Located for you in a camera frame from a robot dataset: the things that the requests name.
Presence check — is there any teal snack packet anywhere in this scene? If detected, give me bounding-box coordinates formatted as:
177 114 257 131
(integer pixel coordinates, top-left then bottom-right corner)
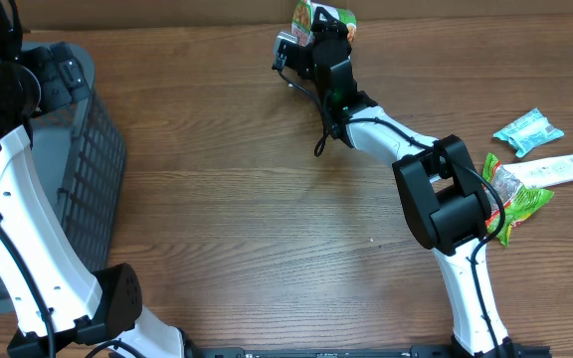
493 108 565 158

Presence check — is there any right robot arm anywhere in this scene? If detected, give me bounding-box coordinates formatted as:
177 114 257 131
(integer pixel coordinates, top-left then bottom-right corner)
273 6 513 357

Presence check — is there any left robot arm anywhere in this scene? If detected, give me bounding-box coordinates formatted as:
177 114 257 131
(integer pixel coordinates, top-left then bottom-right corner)
0 1 191 357

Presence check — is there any instant noodle cup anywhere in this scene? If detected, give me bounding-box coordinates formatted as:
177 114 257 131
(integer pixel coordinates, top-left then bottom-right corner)
291 0 357 46

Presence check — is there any white conditioner tube gold cap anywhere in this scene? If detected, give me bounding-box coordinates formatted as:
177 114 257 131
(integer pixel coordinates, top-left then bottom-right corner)
503 154 573 189

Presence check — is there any green snack bag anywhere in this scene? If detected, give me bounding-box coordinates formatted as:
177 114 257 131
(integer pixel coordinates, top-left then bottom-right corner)
482 153 554 247

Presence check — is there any grey plastic shopping basket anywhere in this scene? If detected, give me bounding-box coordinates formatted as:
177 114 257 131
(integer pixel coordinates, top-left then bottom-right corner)
0 41 127 314

